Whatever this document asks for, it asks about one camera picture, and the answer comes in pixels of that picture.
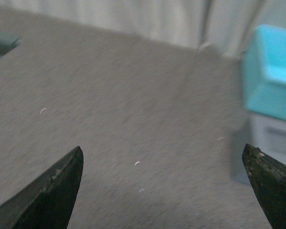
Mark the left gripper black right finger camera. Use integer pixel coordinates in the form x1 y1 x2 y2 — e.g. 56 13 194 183
242 144 286 229

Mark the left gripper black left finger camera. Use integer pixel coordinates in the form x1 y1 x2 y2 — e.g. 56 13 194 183
0 146 83 229

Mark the gray block with square recess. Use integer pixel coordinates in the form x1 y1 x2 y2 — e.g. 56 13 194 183
233 112 286 186

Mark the light blue plastic box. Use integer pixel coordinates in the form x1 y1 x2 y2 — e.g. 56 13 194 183
242 25 286 121

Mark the white curtain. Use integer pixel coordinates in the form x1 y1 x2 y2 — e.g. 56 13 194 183
0 0 286 59

